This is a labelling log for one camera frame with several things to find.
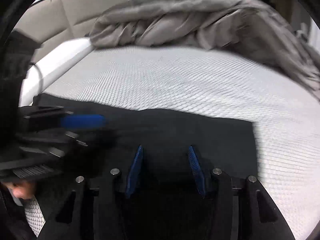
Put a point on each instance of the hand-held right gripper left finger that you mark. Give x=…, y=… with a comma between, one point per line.
x=135, y=171

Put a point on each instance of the white textured mattress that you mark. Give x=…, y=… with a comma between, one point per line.
x=187, y=82

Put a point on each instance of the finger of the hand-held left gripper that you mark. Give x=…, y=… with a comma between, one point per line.
x=82, y=121
x=75, y=140

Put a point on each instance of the white bed edge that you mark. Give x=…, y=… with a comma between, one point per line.
x=57, y=65

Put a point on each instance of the grey blanket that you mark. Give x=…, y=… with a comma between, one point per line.
x=200, y=17

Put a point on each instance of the person's left hand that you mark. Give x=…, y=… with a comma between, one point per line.
x=22, y=188

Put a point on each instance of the black pants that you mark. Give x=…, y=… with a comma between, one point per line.
x=175, y=132

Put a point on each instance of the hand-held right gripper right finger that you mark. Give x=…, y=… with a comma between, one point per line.
x=196, y=171

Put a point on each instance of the beige padded headboard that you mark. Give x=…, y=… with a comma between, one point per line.
x=67, y=15

